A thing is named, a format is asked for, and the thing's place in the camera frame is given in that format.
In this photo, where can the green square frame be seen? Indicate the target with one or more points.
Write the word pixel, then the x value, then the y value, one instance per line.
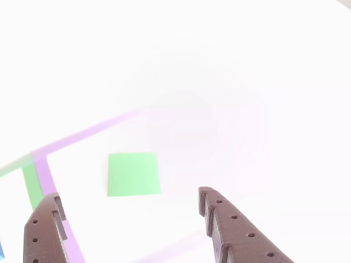
pixel 31 183

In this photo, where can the purple square frame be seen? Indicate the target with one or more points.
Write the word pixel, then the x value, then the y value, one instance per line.
pixel 45 172

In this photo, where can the small blue cube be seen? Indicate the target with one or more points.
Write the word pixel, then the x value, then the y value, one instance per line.
pixel 1 250

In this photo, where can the green cube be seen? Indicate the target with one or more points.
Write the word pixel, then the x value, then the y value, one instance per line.
pixel 133 174

